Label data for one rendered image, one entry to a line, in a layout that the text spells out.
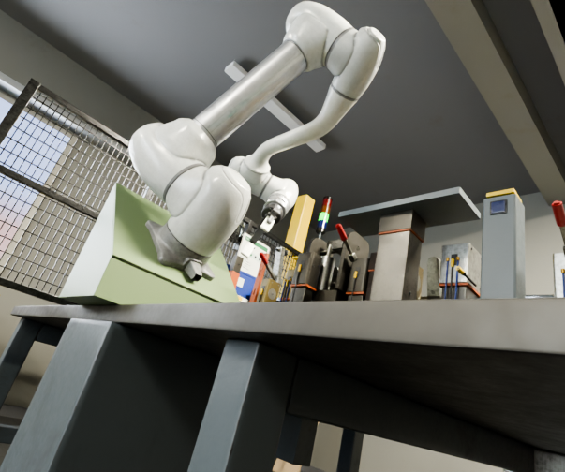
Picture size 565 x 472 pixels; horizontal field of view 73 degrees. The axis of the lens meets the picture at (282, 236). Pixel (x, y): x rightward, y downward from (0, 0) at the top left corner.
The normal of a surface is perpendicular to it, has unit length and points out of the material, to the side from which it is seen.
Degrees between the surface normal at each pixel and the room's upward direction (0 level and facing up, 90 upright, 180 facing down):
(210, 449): 90
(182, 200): 116
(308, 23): 102
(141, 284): 90
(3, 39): 90
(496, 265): 90
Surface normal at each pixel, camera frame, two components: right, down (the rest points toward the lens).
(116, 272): 0.69, -0.13
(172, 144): 0.05, -0.27
